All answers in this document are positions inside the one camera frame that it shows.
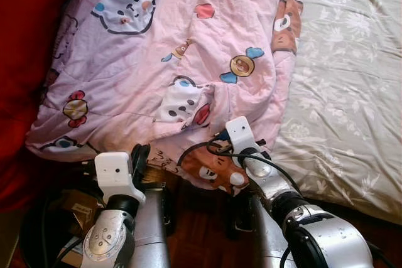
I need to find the silver left robot leg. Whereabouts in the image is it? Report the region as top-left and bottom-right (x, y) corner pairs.
(129, 183), (175, 268)

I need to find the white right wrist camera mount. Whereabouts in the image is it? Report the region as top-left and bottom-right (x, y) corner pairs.
(224, 116), (261, 159)

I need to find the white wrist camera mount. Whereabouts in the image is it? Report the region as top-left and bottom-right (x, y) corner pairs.
(94, 152), (147, 205)
(224, 116), (261, 159)

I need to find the beige floral duvet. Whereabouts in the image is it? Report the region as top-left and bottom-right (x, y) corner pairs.
(270, 0), (402, 225)

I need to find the silver right robot leg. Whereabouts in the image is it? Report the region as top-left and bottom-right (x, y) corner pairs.
(229, 193), (296, 268)

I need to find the pink cartoon print quilt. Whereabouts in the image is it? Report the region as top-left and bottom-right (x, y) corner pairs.
(25, 0), (308, 195)

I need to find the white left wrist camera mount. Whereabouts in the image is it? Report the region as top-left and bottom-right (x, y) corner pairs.
(94, 152), (147, 205)

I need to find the brown cardboard piece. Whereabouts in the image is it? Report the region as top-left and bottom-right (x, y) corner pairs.
(60, 190), (95, 234)

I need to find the silver robot leg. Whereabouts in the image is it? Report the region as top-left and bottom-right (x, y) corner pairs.
(229, 193), (296, 268)
(129, 183), (175, 268)

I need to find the black round waste bin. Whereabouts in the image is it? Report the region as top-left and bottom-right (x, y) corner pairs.
(19, 183), (104, 268)

